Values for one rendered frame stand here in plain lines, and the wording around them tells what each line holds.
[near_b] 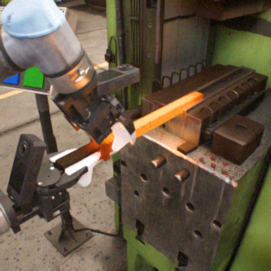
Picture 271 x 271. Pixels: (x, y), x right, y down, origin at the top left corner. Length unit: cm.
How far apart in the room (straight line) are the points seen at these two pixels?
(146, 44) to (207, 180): 48
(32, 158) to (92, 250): 122
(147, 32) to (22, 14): 61
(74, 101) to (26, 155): 11
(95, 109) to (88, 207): 137
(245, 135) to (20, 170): 50
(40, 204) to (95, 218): 126
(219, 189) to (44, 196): 40
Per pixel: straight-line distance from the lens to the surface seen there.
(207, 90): 90
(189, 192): 78
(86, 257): 163
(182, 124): 77
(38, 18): 40
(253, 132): 74
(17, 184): 50
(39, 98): 116
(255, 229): 102
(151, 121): 66
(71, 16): 100
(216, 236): 82
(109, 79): 52
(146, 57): 98
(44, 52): 42
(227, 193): 70
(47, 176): 53
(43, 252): 169
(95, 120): 50
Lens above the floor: 135
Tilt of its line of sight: 34 degrees down
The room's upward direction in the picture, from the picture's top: straight up
